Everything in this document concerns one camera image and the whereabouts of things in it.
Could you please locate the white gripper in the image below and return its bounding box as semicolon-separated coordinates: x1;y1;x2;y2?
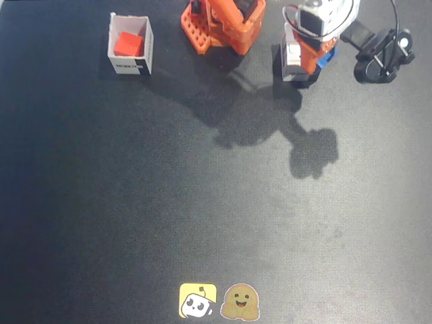
296;0;360;75

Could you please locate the blue wooden cube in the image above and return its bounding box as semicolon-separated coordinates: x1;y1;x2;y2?
316;48;340;70

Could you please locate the red wooden cube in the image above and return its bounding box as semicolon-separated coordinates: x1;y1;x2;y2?
113;31;144;58

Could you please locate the white black cardboard box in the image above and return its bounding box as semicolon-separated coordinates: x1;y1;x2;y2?
280;22;321;83
107;12;155;76

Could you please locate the brown hugging face sticker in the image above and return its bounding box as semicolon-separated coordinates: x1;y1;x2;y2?
219;282;262;321

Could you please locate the yellow robot face sticker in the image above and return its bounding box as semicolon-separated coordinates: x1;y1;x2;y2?
178;282;218;319

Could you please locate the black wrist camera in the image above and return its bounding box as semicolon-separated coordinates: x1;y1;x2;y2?
340;19;416;84

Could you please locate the black camera cable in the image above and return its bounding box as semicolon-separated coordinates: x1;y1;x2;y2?
389;0;404;35

